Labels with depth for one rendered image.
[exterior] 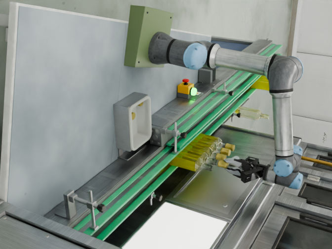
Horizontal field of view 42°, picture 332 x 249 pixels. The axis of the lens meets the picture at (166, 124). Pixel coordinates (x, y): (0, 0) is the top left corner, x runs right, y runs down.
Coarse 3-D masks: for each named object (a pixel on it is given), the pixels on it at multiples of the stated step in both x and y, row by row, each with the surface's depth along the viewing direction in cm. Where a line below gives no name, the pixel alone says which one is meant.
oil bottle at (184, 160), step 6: (180, 156) 212; (186, 156) 212; (192, 156) 212; (174, 162) 213; (180, 162) 212; (186, 162) 210; (192, 162) 208; (198, 162) 207; (186, 168) 211; (192, 168) 209; (198, 168) 208
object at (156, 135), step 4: (152, 128) 212; (156, 128) 211; (160, 128) 211; (152, 132) 213; (156, 132) 212; (160, 132) 211; (152, 136) 214; (156, 136) 212; (160, 136) 212; (164, 136) 214; (152, 140) 215; (156, 140) 214; (160, 140) 213; (164, 140) 214; (156, 144) 215; (160, 144) 214; (164, 144) 215
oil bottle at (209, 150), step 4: (192, 144) 223; (196, 144) 223; (192, 148) 220; (196, 148) 219; (200, 148) 219; (204, 148) 219; (208, 148) 219; (208, 152) 216; (212, 152) 218; (208, 156) 217
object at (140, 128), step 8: (136, 104) 193; (144, 104) 205; (136, 112) 208; (144, 112) 206; (136, 120) 210; (144, 120) 208; (136, 128) 211; (144, 128) 210; (136, 136) 209; (144, 136) 210; (136, 144) 203
